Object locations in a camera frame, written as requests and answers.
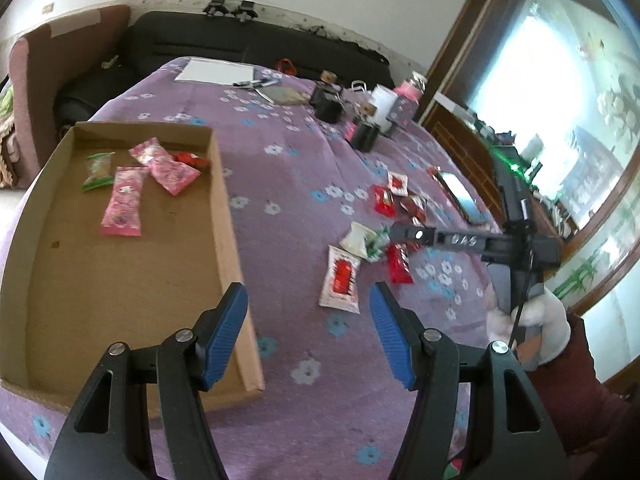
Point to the olive notebook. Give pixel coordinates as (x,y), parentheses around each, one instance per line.
(285,96)

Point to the person's right forearm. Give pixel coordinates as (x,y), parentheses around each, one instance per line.
(590,410)

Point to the patterned beige blanket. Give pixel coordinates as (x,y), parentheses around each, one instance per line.
(9,155)

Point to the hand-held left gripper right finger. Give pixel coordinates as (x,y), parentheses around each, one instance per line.
(392,340)

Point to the black marker pen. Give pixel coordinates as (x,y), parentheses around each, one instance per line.
(246,83)

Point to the smartphone in red case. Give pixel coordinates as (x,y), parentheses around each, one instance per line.
(462,197)

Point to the plain white snack packet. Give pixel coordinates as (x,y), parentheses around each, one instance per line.
(356,240)

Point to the shallow cardboard box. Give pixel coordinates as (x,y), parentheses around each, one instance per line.
(125,285)

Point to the white paper sheet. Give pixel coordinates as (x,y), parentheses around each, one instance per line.
(212,71)

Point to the small white object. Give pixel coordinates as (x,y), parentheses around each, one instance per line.
(109,64)

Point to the green snack packet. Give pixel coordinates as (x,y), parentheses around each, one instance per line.
(98,171)

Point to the wooden door frame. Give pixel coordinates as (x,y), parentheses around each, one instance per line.
(470,20)

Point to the large white red-label packet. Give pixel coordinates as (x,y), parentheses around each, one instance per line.
(340,277)

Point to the small white red-label packet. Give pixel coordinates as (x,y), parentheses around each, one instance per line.
(398,183)

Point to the white pen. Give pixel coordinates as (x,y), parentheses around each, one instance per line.
(264,95)

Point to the small red candy packet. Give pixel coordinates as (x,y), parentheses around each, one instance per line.
(192,160)

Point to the pink snack packet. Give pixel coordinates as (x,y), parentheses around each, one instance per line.
(146,152)
(122,205)
(175,176)

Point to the black holder with pink item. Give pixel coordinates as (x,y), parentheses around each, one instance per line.
(364,135)

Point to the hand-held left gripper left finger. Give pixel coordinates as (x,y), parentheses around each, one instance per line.
(227,335)

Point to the red gold-label snack packet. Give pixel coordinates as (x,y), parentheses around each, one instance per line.
(382,201)

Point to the green cloth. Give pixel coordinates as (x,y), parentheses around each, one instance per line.
(5,100)

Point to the white cup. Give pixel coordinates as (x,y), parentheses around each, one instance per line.
(383,102)

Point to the bright red snack packet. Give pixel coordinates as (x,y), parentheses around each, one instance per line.
(400,265)

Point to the dark sticker box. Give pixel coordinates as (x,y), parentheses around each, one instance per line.
(404,110)

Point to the black sofa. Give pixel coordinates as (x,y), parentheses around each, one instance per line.
(190,35)

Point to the brown armchair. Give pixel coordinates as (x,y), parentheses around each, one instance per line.
(30,85)

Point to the person's right hand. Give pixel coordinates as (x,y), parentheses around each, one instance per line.
(552,320)

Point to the black clamp device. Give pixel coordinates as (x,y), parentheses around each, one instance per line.
(215,7)
(245,10)

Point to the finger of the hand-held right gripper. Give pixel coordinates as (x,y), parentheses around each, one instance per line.
(450,241)

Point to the dark pen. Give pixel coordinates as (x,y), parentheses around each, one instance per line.
(269,82)

